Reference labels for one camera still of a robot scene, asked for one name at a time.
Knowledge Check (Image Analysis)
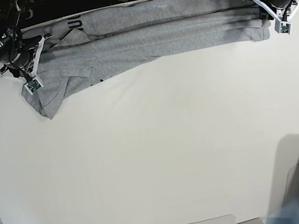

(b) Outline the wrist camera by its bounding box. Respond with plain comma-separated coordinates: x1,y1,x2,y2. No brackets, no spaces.
24,76,43,95
274,20,292,35

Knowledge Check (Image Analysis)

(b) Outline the grey T-shirt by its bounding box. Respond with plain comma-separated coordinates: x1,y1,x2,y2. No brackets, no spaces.
22,0,270,118

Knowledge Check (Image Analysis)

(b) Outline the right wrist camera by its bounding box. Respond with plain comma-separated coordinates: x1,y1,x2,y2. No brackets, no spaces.
24,76,43,95

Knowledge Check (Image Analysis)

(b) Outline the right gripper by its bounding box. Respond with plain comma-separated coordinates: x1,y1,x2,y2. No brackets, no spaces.
0,33,45,78

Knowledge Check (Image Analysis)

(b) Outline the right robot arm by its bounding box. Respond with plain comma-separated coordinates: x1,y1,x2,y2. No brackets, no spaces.
0,0,44,81

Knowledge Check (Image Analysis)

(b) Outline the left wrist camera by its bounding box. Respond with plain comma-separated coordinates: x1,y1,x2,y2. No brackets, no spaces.
274,20,292,35

